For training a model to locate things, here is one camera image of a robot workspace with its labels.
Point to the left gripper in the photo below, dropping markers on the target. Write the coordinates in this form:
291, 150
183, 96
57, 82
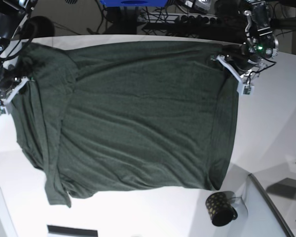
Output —
238, 59

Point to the black mug with gold dots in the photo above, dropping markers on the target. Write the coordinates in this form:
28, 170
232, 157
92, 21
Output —
220, 210

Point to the blue box with oval hole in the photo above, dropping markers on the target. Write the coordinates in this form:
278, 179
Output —
126, 3

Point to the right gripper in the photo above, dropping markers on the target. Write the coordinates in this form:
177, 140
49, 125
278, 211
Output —
12, 83

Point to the dark green t-shirt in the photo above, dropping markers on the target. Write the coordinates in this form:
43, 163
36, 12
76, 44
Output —
126, 116

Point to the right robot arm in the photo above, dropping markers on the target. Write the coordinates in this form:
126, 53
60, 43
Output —
14, 19

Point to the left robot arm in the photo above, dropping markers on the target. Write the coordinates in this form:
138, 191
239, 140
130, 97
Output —
254, 18

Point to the black power strip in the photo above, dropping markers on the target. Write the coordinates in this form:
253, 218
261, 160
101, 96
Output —
175, 18

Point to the grey metal side table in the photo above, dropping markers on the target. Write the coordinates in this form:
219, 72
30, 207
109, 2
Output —
271, 207

